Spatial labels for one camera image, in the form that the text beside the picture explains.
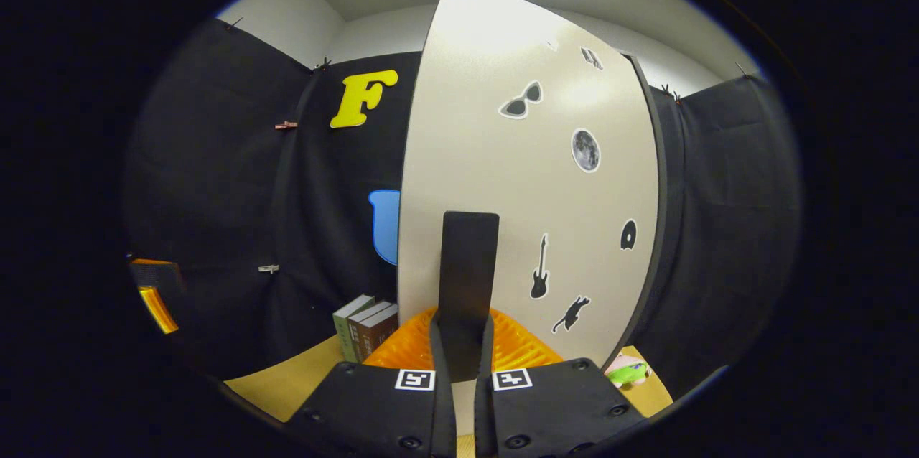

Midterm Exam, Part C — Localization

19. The black door handle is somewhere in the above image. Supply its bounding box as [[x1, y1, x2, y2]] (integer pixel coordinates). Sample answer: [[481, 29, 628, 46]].
[[438, 211, 500, 382]]

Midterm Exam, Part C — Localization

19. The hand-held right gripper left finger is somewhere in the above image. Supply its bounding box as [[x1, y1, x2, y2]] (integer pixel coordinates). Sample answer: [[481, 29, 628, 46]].
[[286, 307, 457, 458]]

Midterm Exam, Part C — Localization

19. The black backdrop cloth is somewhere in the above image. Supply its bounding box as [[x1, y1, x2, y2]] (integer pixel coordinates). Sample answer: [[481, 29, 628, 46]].
[[122, 17, 801, 401]]

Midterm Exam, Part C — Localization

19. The beige cabinet door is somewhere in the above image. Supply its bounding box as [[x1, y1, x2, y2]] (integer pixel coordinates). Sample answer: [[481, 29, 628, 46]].
[[397, 0, 660, 437]]

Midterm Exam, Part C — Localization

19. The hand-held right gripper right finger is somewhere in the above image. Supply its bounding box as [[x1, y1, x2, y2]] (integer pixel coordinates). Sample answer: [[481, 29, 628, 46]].
[[474, 309, 647, 458]]

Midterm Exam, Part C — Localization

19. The green pink soft toy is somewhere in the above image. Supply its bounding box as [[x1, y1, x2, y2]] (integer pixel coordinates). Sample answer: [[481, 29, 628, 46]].
[[605, 355, 653, 389]]

